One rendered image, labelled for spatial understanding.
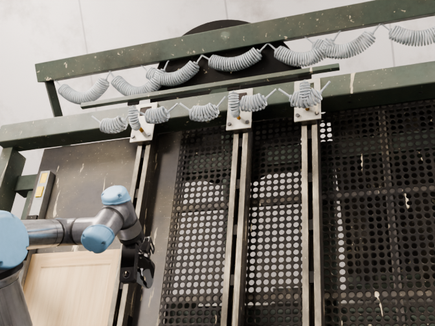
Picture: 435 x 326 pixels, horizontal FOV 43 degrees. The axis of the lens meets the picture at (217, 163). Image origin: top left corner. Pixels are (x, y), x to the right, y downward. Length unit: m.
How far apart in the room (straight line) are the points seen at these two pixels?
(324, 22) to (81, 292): 1.53
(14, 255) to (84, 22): 3.74
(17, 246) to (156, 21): 3.54
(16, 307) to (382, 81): 1.49
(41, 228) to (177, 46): 1.47
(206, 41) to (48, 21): 2.47
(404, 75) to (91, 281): 1.40
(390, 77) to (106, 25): 3.00
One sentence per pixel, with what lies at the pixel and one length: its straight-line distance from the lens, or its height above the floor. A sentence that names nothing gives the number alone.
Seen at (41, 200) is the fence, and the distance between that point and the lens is 2.48.
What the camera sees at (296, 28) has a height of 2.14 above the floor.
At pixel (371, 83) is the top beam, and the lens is 2.13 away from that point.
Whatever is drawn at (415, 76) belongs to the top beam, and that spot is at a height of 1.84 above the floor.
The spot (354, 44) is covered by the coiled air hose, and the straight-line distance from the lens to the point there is 2.55.
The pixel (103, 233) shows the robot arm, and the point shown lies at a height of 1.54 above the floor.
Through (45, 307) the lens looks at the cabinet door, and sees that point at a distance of 2.27.
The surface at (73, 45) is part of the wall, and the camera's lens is 4.80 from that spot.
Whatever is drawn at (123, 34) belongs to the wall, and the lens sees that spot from 4.63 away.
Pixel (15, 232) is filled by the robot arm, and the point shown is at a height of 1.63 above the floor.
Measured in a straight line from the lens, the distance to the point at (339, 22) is 2.53.
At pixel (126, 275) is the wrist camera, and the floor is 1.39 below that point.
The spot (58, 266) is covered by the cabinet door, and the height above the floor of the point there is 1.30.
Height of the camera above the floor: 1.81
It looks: 5 degrees down
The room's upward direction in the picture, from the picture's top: 8 degrees counter-clockwise
